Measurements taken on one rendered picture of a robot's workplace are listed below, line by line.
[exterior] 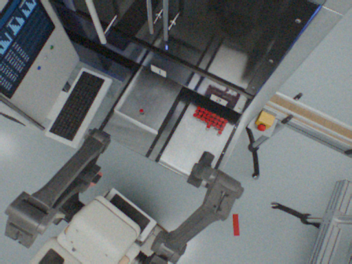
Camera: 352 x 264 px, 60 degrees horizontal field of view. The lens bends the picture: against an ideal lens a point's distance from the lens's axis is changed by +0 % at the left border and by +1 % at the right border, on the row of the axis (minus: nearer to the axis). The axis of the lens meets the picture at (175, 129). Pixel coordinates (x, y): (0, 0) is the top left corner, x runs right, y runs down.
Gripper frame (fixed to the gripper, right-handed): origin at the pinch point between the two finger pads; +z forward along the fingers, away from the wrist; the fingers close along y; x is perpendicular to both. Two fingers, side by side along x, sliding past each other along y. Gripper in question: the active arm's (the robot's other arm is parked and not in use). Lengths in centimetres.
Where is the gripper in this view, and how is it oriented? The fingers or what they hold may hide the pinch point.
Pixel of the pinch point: (195, 178)
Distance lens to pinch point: 153.7
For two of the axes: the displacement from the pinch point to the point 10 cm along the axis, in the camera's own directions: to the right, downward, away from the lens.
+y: 4.6, -8.4, 2.7
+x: -8.8, -4.5, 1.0
